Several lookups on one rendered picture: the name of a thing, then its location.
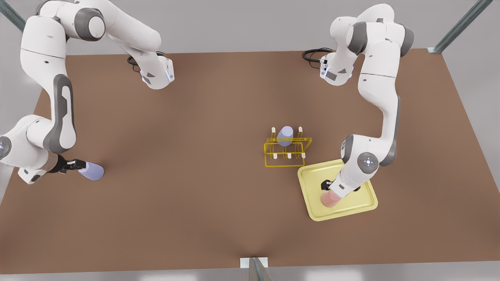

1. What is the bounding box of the lavender cup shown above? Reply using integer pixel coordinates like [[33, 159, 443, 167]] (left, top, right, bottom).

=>
[[79, 162, 105, 181], [277, 126, 295, 148]]

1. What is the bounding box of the pink cup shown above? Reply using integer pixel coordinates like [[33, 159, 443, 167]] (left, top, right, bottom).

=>
[[320, 191, 341, 207]]

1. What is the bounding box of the yellow tray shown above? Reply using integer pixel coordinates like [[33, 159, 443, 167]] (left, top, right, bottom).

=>
[[297, 159, 379, 222]]

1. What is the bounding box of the yellow wire cup rack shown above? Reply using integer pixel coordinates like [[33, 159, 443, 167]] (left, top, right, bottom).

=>
[[264, 126, 313, 169]]

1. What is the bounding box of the silver frame post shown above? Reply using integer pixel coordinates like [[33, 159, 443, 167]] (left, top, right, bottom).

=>
[[427, 0, 493, 54], [240, 257, 274, 281], [0, 0, 26, 32]]

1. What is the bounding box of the black cable loop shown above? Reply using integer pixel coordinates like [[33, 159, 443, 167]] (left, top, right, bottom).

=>
[[302, 48, 334, 62], [127, 51, 166, 73]]

